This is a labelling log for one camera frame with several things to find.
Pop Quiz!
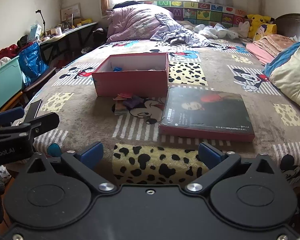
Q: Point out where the orange bagged towel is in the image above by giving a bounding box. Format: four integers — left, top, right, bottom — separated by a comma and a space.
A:
113, 95, 127, 101

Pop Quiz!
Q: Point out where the framed picture on desk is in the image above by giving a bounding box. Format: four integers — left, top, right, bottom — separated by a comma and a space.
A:
60, 3, 81, 22

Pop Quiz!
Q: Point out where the purple bagged towel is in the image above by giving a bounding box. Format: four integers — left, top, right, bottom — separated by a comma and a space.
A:
123, 96, 144, 109

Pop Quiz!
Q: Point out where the dark wooden headboard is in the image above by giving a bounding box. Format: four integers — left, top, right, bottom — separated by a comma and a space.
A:
273, 14, 300, 41

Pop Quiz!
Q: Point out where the pink folded blanket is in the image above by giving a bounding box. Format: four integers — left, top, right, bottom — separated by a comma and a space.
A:
246, 43, 274, 65

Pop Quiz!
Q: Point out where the purple folded quilt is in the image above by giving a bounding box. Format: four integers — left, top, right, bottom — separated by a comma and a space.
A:
107, 4, 173, 43

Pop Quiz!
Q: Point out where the pink cardboard box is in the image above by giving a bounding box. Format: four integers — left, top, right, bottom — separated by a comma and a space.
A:
92, 53, 169, 97

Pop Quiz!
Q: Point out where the teal plastic storage bin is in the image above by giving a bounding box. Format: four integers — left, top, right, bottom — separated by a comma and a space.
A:
0, 56, 23, 108

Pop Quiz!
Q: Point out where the white crumpled clothing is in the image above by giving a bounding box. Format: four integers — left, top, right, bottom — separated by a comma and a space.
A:
193, 23, 239, 40

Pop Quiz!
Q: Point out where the white bunny plush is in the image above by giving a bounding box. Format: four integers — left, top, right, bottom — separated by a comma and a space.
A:
237, 21, 250, 38

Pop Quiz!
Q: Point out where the cream pillow blue cover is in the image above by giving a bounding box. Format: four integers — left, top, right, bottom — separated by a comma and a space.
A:
263, 42, 300, 106

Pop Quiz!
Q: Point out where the pink bagged towel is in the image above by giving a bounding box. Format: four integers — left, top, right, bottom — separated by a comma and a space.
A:
117, 93, 133, 99

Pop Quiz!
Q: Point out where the brown bagged towel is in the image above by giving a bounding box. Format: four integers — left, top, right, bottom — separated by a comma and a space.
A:
114, 100, 129, 115

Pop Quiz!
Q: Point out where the yellow character cushion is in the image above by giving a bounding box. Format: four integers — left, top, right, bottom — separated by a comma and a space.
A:
253, 23, 277, 41

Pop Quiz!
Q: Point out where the dark photo box lid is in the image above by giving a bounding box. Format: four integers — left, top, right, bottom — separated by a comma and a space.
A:
159, 87, 255, 142

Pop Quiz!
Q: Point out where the colourful alphabet foam mat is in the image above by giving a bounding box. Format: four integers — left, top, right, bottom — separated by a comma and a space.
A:
142, 0, 247, 28

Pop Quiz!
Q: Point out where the striped crumpled clothing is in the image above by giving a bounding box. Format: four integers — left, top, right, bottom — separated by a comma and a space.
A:
150, 13, 212, 48

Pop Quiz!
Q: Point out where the blue towel in box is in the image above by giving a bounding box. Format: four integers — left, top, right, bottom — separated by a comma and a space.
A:
113, 67, 122, 72

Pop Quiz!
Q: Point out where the blue plastic bag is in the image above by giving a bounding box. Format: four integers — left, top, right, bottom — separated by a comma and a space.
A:
18, 42, 48, 87

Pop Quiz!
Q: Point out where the yellow Pikachu plush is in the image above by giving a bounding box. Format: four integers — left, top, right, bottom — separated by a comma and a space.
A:
245, 14, 274, 39

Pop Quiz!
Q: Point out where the black side desk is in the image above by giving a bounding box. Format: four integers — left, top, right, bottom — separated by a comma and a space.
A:
39, 22, 98, 65

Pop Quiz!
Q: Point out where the brown folded blanket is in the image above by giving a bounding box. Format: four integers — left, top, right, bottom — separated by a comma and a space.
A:
253, 34, 295, 57

